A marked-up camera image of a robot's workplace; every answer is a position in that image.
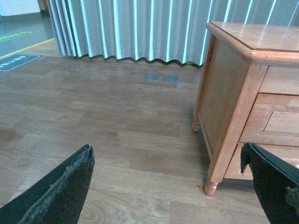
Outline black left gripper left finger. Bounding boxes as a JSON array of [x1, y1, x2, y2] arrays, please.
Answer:
[[0, 145, 95, 224]]

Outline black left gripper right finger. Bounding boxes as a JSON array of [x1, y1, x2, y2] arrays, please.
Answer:
[[240, 142, 299, 224]]

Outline wooden drawer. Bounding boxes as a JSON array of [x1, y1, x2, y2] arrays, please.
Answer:
[[240, 93, 299, 147], [224, 142, 299, 180]]

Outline light wooden nightstand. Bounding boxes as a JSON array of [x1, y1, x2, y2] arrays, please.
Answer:
[[192, 21, 299, 196]]

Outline green floor sign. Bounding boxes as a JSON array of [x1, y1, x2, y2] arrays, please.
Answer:
[[0, 54, 40, 71]]

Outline grey pleated curtain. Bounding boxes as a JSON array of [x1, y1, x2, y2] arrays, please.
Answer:
[[48, 0, 299, 65]]

